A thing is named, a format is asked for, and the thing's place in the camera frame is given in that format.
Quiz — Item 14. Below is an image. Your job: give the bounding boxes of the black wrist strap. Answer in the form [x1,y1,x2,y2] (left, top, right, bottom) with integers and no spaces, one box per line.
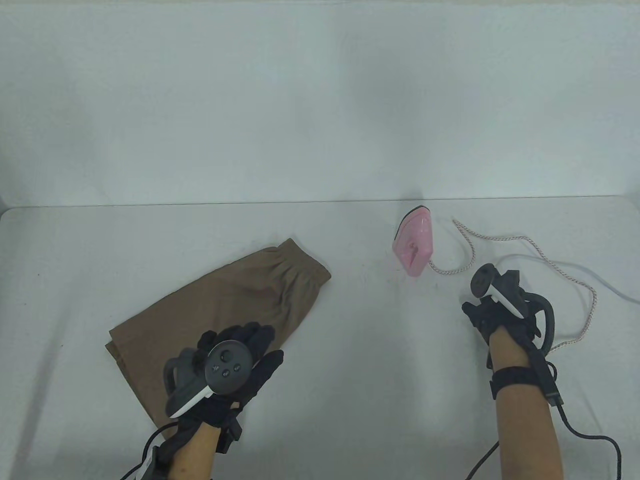
[490,367,546,400]

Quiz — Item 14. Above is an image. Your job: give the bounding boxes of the person's right hand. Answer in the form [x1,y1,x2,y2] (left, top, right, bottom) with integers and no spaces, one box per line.
[461,295,543,348]

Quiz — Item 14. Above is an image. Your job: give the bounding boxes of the black sensor box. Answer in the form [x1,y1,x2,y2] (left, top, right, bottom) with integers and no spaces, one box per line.
[532,345,563,406]
[141,444,174,480]

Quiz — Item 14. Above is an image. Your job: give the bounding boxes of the person's left hand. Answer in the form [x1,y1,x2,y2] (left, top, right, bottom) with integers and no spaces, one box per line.
[177,324,285,441]

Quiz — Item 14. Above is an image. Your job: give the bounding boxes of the white table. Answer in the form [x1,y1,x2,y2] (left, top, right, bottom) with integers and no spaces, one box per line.
[0,196,640,480]

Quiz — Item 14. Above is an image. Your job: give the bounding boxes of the black cable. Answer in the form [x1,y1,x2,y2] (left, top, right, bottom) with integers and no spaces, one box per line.
[465,441,501,480]
[120,422,178,480]
[552,362,623,480]

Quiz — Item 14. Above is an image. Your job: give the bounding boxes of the brown shorts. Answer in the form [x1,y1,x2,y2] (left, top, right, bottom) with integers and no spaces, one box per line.
[104,238,332,427]

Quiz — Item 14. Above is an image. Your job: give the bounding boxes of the pink white braided cord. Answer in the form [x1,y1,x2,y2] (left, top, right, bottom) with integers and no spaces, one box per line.
[429,218,598,347]

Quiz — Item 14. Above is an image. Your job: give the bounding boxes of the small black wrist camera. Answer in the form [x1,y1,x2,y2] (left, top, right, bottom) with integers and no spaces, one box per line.
[218,420,244,453]

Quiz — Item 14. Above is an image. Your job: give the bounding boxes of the person's right forearm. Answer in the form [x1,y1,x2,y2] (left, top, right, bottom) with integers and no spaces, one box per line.
[487,330,566,480]

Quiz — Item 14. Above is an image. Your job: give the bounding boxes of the white power cable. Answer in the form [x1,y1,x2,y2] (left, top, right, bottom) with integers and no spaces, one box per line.
[492,254,640,302]

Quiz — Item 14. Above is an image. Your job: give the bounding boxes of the pink electric iron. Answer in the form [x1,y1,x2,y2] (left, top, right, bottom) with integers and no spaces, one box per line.
[391,206,433,278]

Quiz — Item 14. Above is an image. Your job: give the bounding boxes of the person's left forearm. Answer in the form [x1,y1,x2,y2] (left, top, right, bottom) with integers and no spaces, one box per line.
[170,425,223,480]

